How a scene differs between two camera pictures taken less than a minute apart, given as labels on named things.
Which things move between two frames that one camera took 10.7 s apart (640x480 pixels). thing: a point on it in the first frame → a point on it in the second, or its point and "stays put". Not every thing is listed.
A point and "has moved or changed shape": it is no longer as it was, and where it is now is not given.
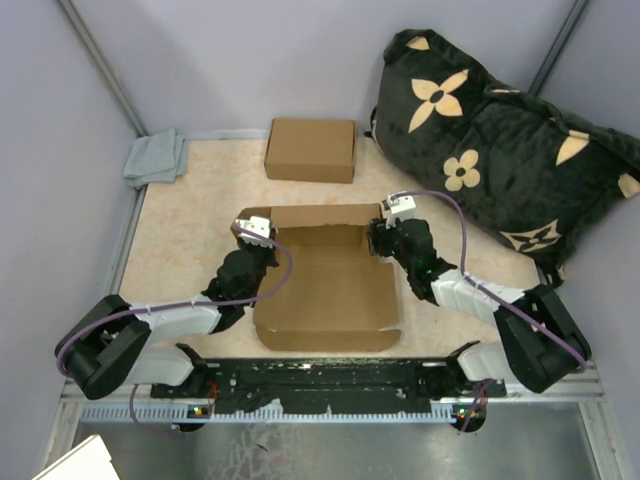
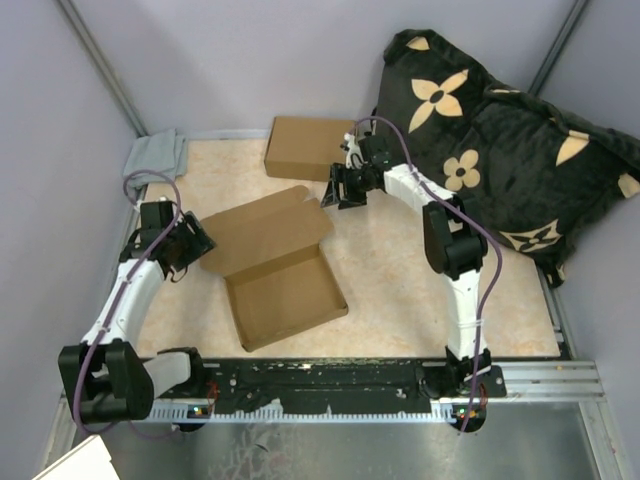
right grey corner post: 562,37 stays put
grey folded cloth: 156,158 stays put
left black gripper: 270,251 → 200,243
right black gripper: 378,234 → 339,174
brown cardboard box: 338,295 has moved or changed shape
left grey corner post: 94,52 stays put
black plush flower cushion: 525,172 stays put
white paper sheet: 90,460 stays put
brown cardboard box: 316,150 stays put
